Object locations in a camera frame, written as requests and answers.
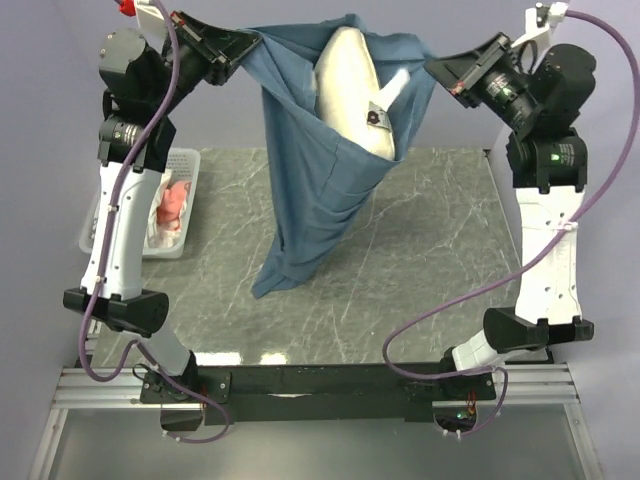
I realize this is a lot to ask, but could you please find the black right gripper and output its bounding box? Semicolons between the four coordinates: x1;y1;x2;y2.
419;31;538;131

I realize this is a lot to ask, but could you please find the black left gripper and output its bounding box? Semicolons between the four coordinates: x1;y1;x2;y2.
143;8;257;114

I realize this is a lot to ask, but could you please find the cream pillow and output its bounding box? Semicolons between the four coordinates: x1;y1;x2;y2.
314;27;410;161

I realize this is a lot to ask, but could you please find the blue pillowcase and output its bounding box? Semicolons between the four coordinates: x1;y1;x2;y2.
243;14;435;298

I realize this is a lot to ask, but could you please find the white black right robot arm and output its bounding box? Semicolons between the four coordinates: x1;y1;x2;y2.
425;34;596;399

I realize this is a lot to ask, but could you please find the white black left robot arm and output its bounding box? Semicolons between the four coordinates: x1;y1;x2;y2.
63;11;261;402

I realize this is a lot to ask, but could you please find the white plastic basket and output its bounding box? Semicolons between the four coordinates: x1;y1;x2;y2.
79;148;201;268

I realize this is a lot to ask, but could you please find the pink cloth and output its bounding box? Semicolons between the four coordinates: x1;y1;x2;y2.
156;181;191;231

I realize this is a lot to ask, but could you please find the black base beam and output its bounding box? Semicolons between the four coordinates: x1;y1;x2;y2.
139;364;496;432

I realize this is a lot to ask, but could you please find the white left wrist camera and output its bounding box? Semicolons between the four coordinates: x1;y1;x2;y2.
115;0;175;39

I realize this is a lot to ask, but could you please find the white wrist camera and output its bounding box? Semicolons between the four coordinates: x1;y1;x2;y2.
115;0;175;39
511;2;569;51

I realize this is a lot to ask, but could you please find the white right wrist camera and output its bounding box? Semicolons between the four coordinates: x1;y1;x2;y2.
511;2;569;51

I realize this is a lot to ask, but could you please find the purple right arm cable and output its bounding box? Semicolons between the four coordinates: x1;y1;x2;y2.
381;8;640;440

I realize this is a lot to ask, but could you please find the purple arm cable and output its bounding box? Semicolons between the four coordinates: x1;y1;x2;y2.
381;8;640;440
77;0;233;445

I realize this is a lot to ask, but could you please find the aluminium rail frame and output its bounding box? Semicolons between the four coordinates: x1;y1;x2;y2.
29;259;603;480

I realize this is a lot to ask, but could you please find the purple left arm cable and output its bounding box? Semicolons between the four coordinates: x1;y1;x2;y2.
77;0;233;445

